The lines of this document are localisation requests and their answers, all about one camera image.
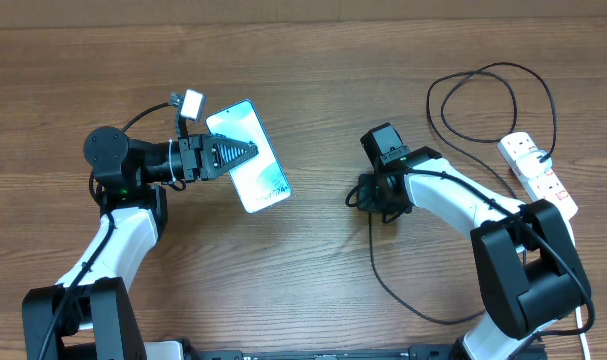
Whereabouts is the blue Galaxy smartphone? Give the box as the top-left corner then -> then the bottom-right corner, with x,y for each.
204,99 -> 292,215

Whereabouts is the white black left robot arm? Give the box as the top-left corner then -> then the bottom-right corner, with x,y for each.
22,127 -> 258,359

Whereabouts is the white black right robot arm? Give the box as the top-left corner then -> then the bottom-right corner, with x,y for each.
345,123 -> 595,359

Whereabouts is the white power strip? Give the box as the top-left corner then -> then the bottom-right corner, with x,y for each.
497,132 -> 578,222

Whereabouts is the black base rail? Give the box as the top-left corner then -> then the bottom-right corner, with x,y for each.
142,338 -> 549,360

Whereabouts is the white charger plug adapter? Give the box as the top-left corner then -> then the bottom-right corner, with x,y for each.
513,150 -> 553,182

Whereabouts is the white power strip cord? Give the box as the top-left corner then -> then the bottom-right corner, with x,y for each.
563,220 -> 592,360

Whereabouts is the black USB charging cable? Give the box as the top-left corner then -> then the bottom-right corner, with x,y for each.
367,61 -> 558,326

